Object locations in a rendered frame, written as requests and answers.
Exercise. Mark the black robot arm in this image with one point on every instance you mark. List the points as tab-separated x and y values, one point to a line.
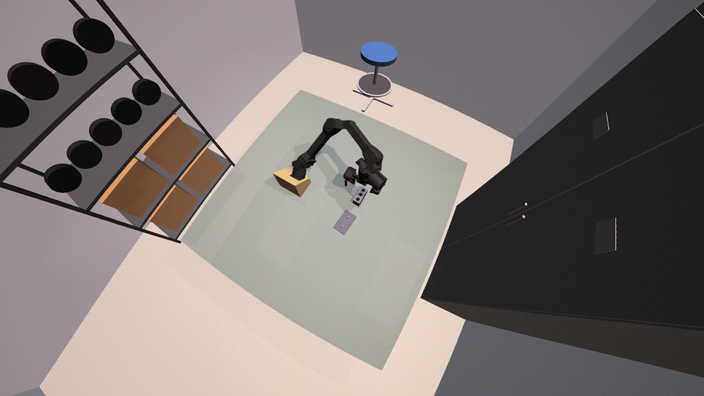
369	168

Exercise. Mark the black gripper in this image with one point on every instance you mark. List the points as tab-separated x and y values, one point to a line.
350	175

